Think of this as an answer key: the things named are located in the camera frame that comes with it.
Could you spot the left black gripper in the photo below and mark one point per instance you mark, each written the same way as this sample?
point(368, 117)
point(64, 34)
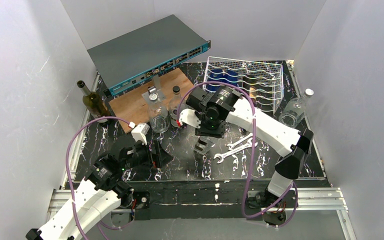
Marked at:
point(155, 153)

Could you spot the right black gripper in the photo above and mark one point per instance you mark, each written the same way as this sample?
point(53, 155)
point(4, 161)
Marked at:
point(204, 141)

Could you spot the clear liquor bottle black cap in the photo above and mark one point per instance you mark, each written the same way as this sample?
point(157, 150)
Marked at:
point(174, 105)

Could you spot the clear bottle white cap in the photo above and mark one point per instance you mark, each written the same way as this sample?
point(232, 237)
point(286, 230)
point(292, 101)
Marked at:
point(157, 114)

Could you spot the dark wine bottle gold label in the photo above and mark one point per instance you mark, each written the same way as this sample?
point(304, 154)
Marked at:
point(92, 101)

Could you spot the dark green wine bottle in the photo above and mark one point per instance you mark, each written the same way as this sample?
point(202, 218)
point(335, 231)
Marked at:
point(250, 84)

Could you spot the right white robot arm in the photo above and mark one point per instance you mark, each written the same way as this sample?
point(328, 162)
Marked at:
point(291, 144)

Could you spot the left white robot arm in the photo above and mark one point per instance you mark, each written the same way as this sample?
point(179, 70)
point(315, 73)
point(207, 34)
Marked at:
point(103, 190)

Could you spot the blue vodka bottle left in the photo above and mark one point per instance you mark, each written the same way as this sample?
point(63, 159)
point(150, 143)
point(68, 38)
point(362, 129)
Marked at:
point(215, 75)

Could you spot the small silver wrench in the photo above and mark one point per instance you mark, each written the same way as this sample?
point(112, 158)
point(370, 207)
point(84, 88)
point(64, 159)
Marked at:
point(231, 146)

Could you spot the large silver wrench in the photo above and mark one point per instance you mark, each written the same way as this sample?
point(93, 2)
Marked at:
point(221, 156)

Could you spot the wooden board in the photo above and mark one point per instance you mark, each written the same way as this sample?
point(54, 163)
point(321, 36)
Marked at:
point(133, 105)

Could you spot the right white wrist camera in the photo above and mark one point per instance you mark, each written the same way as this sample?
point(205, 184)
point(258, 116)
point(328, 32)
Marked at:
point(188, 117)

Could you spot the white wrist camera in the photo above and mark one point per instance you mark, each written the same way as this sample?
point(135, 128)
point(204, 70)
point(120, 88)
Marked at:
point(139, 133)
point(188, 117)

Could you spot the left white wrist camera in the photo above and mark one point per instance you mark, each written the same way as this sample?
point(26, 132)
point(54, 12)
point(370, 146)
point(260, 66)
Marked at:
point(139, 133)

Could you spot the white wire wine rack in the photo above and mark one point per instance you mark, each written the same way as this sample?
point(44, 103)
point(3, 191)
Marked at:
point(270, 88)

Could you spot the silver metal stand bracket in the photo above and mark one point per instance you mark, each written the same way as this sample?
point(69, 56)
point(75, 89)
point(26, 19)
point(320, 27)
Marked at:
point(155, 88)

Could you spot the grey network switch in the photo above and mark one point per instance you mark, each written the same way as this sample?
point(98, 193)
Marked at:
point(150, 51)

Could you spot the black base frame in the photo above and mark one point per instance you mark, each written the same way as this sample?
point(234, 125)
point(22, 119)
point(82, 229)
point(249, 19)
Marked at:
point(206, 199)

